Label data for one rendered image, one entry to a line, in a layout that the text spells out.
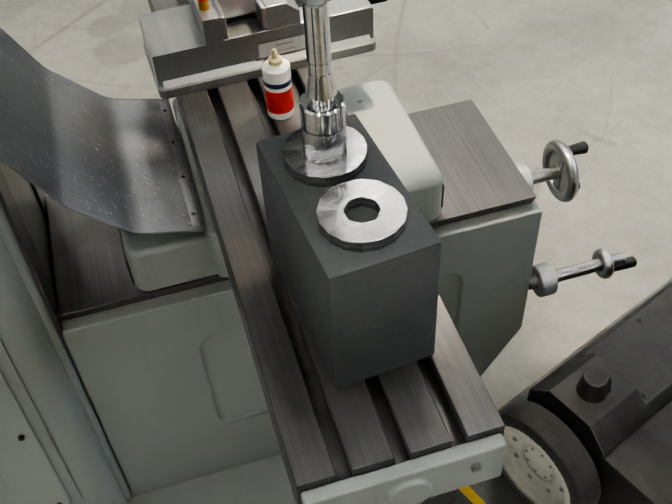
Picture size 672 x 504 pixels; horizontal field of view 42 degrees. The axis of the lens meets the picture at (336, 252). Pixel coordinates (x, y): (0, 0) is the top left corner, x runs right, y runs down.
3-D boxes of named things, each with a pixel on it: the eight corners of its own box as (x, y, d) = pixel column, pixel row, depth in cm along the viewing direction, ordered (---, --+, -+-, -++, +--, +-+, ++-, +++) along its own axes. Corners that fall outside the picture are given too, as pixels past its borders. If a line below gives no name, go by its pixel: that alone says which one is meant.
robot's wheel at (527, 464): (590, 527, 141) (614, 464, 127) (569, 546, 139) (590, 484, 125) (501, 441, 152) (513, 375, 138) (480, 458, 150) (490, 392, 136)
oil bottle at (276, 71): (290, 101, 132) (284, 38, 124) (297, 117, 129) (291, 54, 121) (264, 107, 131) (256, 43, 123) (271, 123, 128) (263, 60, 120)
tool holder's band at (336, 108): (310, 127, 87) (309, 119, 87) (291, 101, 90) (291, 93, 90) (353, 113, 89) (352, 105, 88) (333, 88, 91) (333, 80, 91)
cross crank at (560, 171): (562, 169, 172) (572, 121, 163) (591, 209, 164) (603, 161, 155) (486, 188, 169) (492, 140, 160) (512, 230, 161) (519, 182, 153)
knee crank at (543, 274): (625, 254, 168) (631, 232, 164) (641, 276, 164) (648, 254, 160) (519, 282, 165) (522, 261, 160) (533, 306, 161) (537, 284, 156)
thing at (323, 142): (313, 169, 91) (310, 127, 87) (296, 142, 94) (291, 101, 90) (354, 155, 93) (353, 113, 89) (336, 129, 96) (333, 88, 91)
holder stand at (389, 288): (359, 227, 113) (355, 102, 99) (436, 355, 99) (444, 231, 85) (271, 255, 111) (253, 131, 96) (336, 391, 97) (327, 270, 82)
